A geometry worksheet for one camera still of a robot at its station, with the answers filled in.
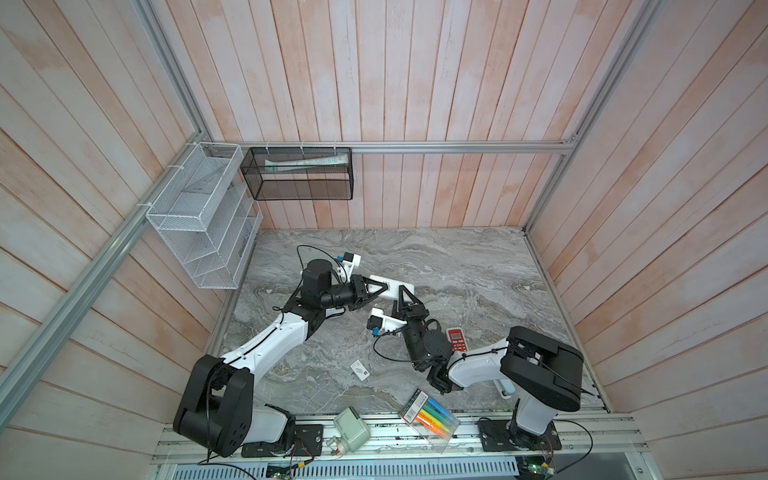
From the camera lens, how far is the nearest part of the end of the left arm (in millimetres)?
702

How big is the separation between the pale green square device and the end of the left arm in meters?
0.28

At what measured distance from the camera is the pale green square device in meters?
0.71

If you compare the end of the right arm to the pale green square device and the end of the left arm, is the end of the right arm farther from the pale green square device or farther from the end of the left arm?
the pale green square device
